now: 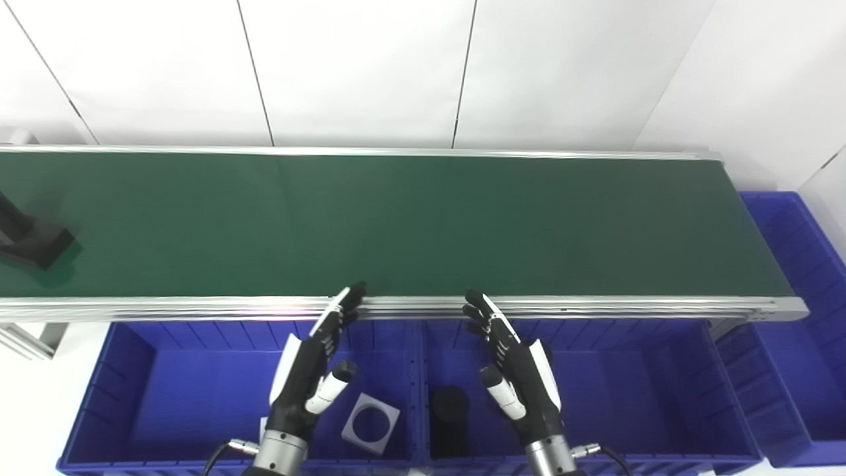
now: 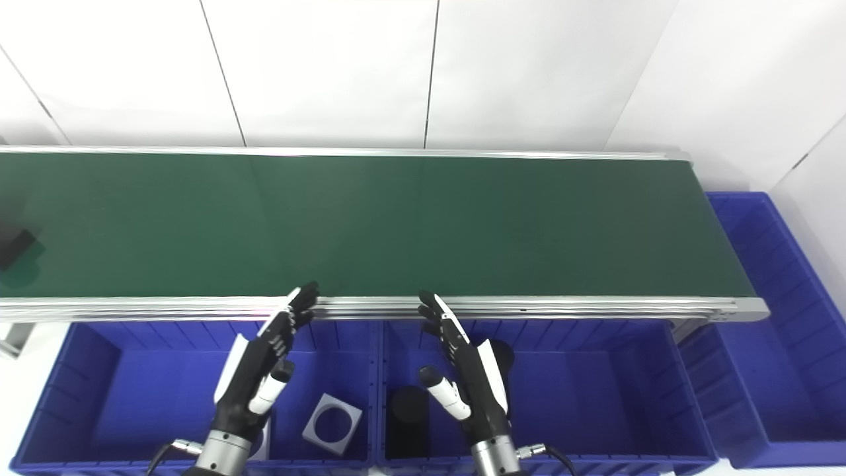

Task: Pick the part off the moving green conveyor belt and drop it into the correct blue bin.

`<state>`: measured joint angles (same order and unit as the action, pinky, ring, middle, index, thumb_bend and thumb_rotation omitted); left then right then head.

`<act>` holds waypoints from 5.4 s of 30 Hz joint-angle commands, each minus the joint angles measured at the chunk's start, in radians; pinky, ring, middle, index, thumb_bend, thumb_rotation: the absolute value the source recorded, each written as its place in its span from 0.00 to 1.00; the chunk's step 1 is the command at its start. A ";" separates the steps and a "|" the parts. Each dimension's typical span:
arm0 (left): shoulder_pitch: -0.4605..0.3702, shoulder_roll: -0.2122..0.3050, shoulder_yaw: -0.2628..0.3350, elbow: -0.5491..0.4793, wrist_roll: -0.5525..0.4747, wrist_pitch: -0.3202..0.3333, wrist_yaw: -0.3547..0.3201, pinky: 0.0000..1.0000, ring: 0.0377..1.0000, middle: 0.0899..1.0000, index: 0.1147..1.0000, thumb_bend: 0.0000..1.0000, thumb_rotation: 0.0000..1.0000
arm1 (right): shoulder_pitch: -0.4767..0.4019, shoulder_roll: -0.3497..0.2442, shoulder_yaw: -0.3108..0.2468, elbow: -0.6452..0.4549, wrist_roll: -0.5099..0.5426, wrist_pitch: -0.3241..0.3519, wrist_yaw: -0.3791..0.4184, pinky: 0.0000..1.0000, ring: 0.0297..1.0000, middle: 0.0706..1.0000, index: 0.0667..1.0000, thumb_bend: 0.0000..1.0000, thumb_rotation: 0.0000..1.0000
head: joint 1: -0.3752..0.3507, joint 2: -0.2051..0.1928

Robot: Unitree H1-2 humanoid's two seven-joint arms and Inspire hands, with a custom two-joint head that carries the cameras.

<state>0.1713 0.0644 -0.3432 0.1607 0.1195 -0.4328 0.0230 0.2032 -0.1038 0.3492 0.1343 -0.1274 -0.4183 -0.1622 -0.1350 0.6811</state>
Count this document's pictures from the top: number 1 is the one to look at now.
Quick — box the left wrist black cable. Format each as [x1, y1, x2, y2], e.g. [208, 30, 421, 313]
[202, 438, 260, 476]

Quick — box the aluminium conveyor leg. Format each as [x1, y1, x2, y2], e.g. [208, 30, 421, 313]
[0, 322, 70, 361]
[709, 319, 751, 341]

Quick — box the black cylinder part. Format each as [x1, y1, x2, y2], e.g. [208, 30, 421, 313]
[428, 385, 471, 458]

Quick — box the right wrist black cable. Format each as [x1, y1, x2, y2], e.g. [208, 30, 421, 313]
[572, 443, 632, 476]

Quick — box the white square part with hole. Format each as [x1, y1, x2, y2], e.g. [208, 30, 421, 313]
[342, 393, 401, 456]

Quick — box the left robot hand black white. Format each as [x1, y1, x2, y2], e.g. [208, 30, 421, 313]
[268, 281, 367, 440]

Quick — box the green conveyor belt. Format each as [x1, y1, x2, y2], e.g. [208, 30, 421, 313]
[0, 144, 810, 325]
[0, 151, 794, 298]

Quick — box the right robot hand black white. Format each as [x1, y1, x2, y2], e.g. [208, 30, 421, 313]
[463, 289, 569, 445]

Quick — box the black cylinder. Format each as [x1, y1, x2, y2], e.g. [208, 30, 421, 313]
[0, 192, 75, 270]

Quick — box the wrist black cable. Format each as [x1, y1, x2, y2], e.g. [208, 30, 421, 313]
[572, 443, 632, 476]
[202, 438, 260, 476]

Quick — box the blue plastic bin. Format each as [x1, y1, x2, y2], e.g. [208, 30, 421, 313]
[418, 317, 764, 473]
[717, 192, 846, 467]
[56, 321, 424, 476]

